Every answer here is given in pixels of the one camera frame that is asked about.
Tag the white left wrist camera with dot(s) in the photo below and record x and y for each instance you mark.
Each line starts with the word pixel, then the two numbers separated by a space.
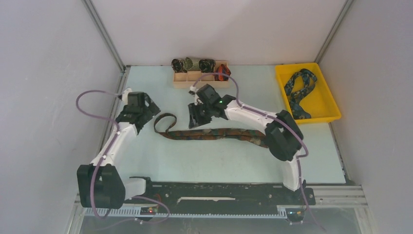
pixel 124 95

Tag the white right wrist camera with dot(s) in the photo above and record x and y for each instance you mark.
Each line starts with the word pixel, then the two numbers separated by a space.
pixel 192 90

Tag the yellow plastic tray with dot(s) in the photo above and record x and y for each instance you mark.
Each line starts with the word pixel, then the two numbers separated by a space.
pixel 320 103

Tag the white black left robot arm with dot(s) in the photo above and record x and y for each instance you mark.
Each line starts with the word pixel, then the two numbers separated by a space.
pixel 99 182

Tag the black green rolled tie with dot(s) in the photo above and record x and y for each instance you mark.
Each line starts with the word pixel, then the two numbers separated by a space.
pixel 207 65

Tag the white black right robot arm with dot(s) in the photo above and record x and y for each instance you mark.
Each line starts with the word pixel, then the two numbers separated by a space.
pixel 282 136

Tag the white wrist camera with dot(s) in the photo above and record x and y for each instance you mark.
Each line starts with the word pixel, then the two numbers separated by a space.
pixel 124 95
pixel 192 90

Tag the olive green rolled tie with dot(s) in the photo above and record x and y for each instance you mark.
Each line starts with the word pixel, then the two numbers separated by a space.
pixel 191 64

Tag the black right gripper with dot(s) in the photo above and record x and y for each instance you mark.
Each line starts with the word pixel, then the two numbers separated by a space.
pixel 195 118

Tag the wooden compartment box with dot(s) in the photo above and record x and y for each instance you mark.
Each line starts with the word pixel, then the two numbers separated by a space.
pixel 185 80

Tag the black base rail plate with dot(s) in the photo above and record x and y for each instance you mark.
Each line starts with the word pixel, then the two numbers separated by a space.
pixel 231 199

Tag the blue patterned tie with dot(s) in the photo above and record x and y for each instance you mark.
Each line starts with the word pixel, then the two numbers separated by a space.
pixel 295 97

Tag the brown green patterned tie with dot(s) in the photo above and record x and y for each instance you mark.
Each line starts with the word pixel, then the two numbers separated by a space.
pixel 251 136

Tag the orange navy rolled tie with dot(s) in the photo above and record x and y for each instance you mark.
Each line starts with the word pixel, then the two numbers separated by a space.
pixel 222 73

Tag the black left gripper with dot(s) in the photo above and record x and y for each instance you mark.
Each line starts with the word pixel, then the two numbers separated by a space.
pixel 152 109

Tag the dark patterned rolled tie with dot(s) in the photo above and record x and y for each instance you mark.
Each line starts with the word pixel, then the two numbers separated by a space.
pixel 177 65

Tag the aluminium frame rail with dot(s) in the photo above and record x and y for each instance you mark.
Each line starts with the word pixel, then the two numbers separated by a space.
pixel 326 196

